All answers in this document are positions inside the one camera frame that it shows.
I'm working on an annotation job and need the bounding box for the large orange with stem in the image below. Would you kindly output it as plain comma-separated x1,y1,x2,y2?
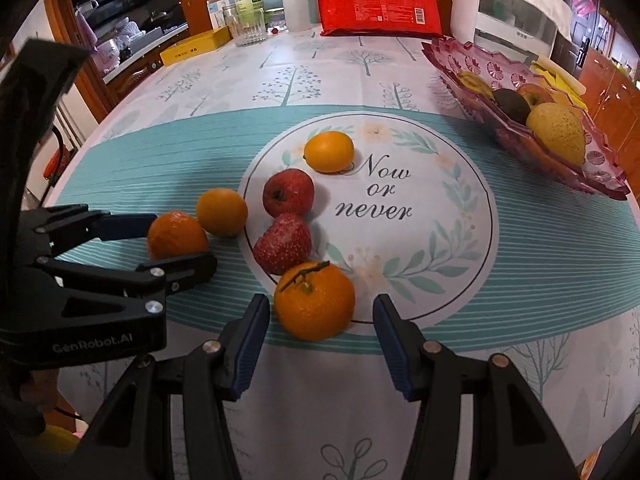
273,261,356,341

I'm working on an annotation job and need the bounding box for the bruised yellow pear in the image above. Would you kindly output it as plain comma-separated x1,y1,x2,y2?
526,102,586,166

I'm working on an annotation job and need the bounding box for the dark brown avocado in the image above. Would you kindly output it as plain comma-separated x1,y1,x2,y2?
494,88,530,126

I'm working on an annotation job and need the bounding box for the spotted yellow banana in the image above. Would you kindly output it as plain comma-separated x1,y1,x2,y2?
457,70,495,101

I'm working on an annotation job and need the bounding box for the red apple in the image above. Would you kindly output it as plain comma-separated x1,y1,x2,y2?
516,84,554,110

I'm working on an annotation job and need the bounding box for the small orange tangerine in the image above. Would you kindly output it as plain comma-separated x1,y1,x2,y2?
196,188,248,238

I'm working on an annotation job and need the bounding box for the small red strawberry-like fruit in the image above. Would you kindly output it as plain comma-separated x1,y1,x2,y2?
253,214,312,275

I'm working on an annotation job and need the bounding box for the small orange near text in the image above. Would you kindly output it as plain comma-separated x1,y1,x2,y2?
303,131,355,174

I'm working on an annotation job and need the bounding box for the yellow flat box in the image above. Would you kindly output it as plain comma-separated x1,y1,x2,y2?
160,26,231,66

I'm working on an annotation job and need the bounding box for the clear plastic bottle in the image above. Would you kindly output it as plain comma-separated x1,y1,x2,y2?
233,0,267,44

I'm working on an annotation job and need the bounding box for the clear drinking glass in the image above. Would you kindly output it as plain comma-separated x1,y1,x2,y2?
222,6,267,47

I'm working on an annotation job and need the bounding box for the pink plastic fruit bowl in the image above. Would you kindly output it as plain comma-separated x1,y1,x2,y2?
423,38,630,200

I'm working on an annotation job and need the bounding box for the white squeeze bottle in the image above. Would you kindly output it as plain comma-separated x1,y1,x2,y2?
282,0,311,32

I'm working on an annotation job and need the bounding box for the yellow tissue pack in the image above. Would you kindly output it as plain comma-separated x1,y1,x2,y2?
530,56,588,110

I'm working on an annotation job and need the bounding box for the wooden cabinet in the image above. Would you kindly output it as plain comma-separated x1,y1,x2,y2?
579,49,640,198

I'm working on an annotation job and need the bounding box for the white countertop appliance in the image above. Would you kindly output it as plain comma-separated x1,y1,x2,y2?
450,0,567,63

